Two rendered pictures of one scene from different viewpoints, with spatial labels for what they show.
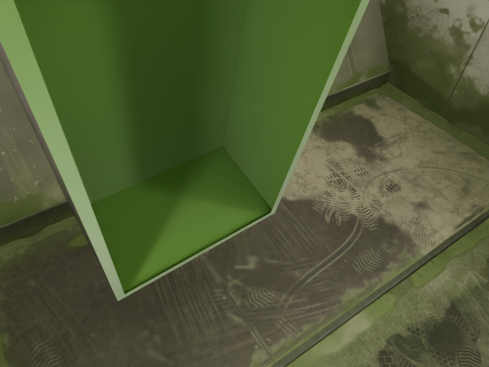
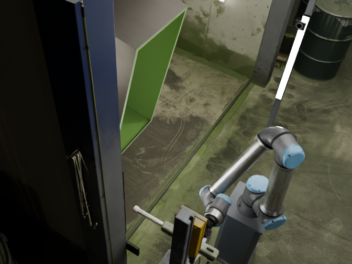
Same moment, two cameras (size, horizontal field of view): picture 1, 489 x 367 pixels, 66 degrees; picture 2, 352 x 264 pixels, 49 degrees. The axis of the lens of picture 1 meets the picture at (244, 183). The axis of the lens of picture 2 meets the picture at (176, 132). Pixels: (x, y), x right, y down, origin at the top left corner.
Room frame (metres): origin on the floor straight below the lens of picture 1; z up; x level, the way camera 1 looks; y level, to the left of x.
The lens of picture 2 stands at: (-1.37, 0.80, 2.86)
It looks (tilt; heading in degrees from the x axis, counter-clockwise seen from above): 46 degrees down; 332
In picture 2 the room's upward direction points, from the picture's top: 6 degrees clockwise
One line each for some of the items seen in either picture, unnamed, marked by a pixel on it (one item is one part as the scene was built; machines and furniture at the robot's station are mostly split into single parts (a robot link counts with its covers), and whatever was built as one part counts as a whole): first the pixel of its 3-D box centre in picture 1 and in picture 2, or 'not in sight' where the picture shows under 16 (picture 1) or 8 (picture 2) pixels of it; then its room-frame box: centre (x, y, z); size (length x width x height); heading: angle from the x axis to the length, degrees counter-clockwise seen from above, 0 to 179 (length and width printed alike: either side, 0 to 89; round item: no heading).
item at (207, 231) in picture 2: not in sight; (205, 229); (-0.55, 0.14, 1.07); 0.12 x 0.08 x 0.09; 125
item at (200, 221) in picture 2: not in sight; (188, 232); (-0.70, 0.35, 1.42); 0.12 x 0.06 x 0.26; 35
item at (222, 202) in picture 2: not in sight; (220, 206); (-0.45, 0.00, 1.07); 0.12 x 0.09 x 0.10; 125
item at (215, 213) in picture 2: not in sight; (212, 217); (-0.50, 0.07, 1.07); 0.10 x 0.05 x 0.09; 35
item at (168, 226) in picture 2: not in sight; (173, 239); (-0.53, 0.31, 1.05); 0.49 x 0.05 x 0.23; 35
